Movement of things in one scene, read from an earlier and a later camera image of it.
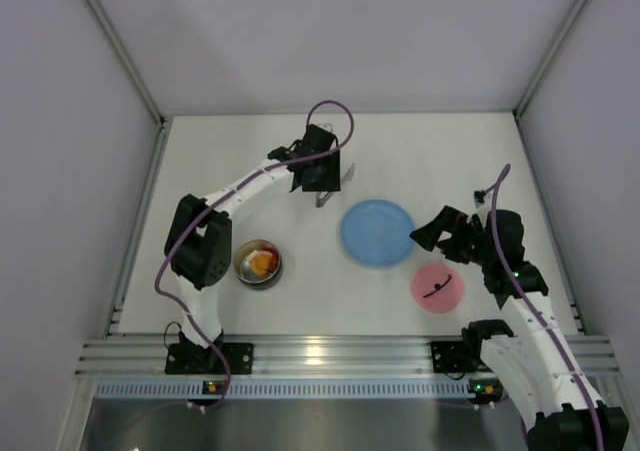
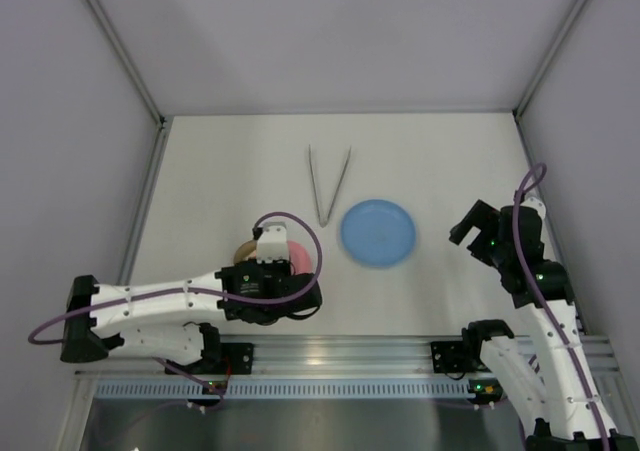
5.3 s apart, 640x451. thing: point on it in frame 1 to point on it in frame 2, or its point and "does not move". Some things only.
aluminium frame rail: x=308 y=355 does not move
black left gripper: x=329 y=172 to x=304 y=298
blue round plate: x=376 y=234 does not move
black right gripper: x=452 y=237 to x=480 y=238
